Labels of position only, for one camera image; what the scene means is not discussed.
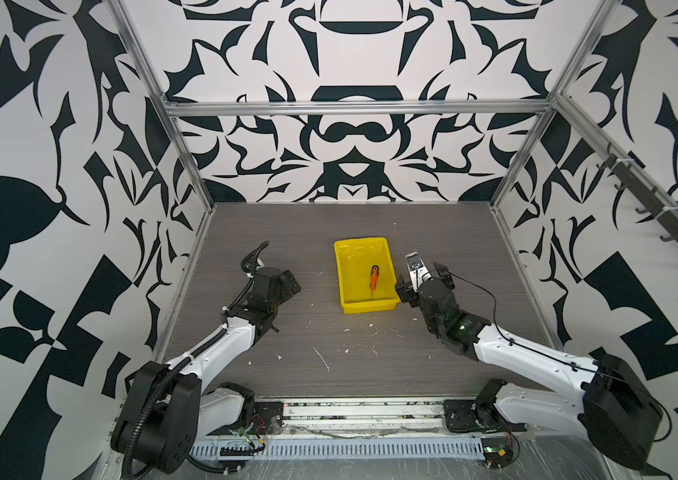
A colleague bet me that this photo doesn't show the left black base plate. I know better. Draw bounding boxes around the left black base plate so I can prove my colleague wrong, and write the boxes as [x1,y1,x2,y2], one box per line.
[211,401,285,436]

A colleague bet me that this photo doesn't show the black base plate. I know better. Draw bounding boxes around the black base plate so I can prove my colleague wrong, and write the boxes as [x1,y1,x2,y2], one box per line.
[211,401,285,436]
[443,399,526,433]

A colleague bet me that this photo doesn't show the yellow plastic bin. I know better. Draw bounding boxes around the yellow plastic bin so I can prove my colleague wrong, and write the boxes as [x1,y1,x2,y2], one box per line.
[334,237,400,315]

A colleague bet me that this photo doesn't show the white slotted cable duct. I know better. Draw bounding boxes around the white slotted cable duct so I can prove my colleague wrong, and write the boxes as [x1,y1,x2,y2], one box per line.
[191,437,485,461]

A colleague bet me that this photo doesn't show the orange handled screwdriver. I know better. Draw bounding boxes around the orange handled screwdriver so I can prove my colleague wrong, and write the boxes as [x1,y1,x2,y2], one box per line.
[370,265,380,291]

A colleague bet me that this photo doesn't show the aluminium frame crossbar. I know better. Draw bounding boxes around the aluminium frame crossbar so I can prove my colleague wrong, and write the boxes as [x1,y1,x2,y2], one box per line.
[164,99,550,117]

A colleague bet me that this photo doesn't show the green circuit board connector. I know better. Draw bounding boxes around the green circuit board connector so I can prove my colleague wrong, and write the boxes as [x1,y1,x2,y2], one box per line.
[481,435,519,471]

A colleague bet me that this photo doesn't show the right gripper camera mount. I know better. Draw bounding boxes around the right gripper camera mount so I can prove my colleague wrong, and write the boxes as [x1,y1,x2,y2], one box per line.
[406,252,432,292]

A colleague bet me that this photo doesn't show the grey wall hook rail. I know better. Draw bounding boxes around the grey wall hook rail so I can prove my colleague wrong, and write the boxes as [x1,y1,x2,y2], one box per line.
[598,142,678,245]

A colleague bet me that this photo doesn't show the aluminium mounting rail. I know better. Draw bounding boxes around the aluminium mounting rail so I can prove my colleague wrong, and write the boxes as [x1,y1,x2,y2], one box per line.
[194,395,556,439]

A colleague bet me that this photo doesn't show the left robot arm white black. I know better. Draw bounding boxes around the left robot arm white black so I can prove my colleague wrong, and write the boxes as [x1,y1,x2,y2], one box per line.
[111,266,301,479]

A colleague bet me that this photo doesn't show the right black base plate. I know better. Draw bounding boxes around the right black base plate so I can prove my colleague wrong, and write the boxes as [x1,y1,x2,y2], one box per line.
[443,399,526,433]

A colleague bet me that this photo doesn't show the black corrugated cable hose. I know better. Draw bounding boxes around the black corrugated cable hose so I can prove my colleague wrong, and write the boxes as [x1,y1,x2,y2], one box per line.
[119,239,271,480]

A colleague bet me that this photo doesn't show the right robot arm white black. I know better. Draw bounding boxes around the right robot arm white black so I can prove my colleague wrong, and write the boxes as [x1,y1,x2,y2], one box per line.
[396,252,665,471]

